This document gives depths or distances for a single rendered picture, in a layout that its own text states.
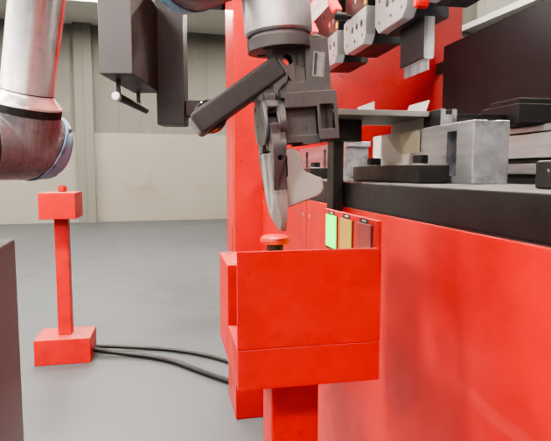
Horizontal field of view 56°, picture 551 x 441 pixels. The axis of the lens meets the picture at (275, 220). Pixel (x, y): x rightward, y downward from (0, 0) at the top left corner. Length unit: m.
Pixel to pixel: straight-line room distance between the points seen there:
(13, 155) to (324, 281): 0.58
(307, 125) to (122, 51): 1.48
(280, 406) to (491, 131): 0.49
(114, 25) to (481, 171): 1.50
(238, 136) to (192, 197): 8.17
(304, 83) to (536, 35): 1.11
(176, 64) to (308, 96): 1.83
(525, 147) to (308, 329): 0.71
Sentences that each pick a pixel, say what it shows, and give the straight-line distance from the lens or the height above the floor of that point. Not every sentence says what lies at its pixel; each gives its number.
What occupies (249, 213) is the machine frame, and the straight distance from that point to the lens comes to 1.82.
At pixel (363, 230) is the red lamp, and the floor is 0.83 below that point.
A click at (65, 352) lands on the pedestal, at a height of 0.06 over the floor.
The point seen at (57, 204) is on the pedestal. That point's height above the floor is 0.75.
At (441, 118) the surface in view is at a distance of 0.94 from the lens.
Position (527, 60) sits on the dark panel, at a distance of 1.64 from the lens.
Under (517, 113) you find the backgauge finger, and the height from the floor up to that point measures 1.00.
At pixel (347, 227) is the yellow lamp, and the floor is 0.82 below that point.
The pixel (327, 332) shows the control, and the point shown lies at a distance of 0.58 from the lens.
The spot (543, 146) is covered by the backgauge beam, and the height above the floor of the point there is 0.94.
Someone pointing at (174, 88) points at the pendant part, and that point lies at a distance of 2.36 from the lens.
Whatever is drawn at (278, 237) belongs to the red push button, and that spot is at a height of 0.81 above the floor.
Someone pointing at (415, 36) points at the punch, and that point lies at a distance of 1.07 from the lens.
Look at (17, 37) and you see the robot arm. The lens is 0.96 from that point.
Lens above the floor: 0.89
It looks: 5 degrees down
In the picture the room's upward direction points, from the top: straight up
